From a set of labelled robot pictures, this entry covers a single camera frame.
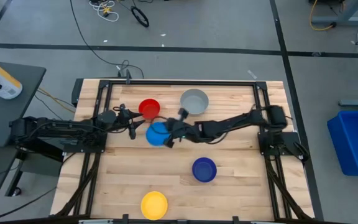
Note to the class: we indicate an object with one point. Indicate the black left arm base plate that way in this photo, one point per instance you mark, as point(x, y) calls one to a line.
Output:
point(85, 147)

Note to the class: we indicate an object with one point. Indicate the grey plastic bowl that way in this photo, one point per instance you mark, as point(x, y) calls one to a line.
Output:
point(194, 101)

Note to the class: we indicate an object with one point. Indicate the light blue plastic bowl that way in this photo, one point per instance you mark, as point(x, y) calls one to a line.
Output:
point(155, 135)

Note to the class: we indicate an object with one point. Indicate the yellow plastic bowl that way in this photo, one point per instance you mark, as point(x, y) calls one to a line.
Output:
point(154, 205)

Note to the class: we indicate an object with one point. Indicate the red plastic bowl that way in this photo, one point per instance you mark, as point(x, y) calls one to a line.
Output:
point(149, 107)

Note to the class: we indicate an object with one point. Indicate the dark grey side table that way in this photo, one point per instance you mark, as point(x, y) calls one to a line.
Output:
point(2, 118)

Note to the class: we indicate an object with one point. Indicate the grey desk leg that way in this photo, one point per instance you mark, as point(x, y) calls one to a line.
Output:
point(342, 20)

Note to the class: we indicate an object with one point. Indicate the blue plastic bin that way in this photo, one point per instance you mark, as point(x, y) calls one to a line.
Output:
point(354, 143)

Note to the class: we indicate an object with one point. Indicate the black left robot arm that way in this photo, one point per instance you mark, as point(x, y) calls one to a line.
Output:
point(57, 127)

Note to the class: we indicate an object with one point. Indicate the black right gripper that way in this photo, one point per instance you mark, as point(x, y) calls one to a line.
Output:
point(183, 130)

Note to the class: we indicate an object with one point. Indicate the black box on table edge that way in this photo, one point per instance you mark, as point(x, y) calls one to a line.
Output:
point(77, 91)

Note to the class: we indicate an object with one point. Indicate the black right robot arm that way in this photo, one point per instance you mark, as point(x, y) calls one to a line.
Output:
point(228, 123)

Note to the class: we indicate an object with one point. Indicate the black aluminium table frame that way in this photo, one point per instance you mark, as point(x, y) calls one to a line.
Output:
point(182, 83)

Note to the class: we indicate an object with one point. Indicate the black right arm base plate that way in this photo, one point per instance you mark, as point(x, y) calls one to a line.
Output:
point(283, 146)

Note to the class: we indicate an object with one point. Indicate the clear tape strip on floor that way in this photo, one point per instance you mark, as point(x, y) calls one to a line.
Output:
point(252, 74)

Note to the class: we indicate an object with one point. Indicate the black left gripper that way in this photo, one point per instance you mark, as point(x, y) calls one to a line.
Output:
point(123, 119)

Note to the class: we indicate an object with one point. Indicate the dark blue plastic bowl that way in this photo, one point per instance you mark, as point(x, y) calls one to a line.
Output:
point(204, 169)

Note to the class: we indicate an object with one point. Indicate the grey desk foot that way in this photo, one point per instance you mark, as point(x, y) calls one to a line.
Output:
point(357, 102)

